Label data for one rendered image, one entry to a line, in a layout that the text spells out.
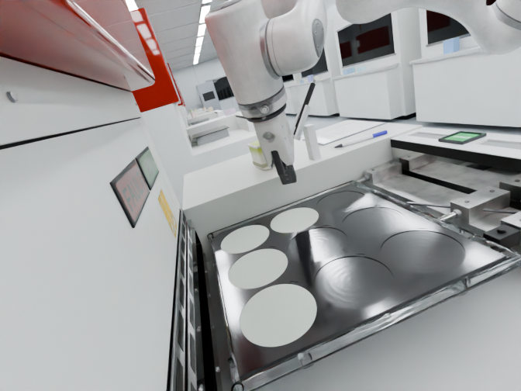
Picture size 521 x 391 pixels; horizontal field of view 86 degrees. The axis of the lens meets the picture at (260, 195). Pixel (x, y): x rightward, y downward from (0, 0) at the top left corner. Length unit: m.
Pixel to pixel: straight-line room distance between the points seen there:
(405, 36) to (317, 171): 4.64
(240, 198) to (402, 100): 4.75
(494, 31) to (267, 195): 0.67
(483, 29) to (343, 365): 0.81
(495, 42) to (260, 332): 0.86
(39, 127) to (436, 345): 0.45
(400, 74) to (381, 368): 4.96
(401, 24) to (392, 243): 4.84
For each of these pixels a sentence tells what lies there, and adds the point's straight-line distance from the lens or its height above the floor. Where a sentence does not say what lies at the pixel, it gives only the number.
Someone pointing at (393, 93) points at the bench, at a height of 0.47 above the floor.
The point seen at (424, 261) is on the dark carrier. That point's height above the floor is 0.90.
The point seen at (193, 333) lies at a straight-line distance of 0.35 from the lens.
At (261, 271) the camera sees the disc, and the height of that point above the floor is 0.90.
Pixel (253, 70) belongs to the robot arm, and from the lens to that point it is 0.44.
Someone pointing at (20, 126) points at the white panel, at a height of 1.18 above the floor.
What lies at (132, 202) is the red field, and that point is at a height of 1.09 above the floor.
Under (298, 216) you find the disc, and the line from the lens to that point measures 0.59.
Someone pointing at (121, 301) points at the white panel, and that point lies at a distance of 0.23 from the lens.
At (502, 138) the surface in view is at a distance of 0.68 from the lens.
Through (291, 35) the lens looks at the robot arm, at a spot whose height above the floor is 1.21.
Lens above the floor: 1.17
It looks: 21 degrees down
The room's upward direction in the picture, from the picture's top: 17 degrees counter-clockwise
